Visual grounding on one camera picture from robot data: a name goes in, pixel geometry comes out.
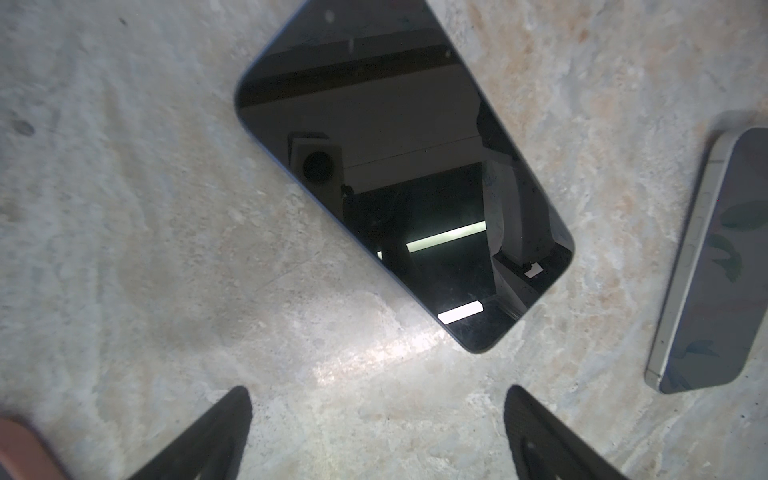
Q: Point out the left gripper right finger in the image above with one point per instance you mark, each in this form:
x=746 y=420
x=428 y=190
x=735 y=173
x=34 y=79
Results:
x=543 y=447

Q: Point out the grey-edged black phone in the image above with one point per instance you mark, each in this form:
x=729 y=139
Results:
x=717 y=296

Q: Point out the pink phone case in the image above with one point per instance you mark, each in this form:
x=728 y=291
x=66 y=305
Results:
x=24 y=456

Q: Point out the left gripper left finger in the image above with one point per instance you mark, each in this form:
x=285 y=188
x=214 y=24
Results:
x=211 y=448

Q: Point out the blue-edged black phone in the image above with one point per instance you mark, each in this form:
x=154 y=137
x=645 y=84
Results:
x=370 y=108

